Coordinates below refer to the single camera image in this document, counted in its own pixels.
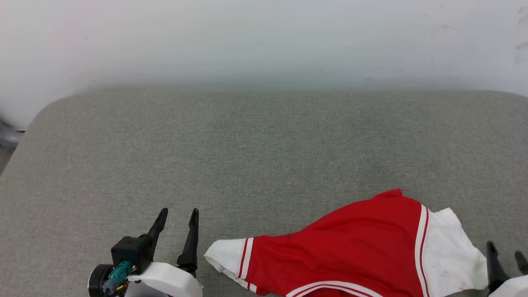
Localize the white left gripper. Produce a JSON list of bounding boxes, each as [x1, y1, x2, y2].
[[124, 207, 203, 297]]

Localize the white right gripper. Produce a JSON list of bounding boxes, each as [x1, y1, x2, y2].
[[486, 241, 528, 297]]

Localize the red and white jersey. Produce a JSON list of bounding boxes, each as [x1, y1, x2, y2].
[[204, 189, 488, 297]]

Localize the grey fabric sofa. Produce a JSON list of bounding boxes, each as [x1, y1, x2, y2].
[[0, 89, 528, 297]]

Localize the grey rounded object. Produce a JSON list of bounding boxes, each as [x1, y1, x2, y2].
[[0, 120, 25, 149]]

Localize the teal left camera connector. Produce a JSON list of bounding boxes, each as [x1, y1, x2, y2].
[[102, 261, 133, 295]]

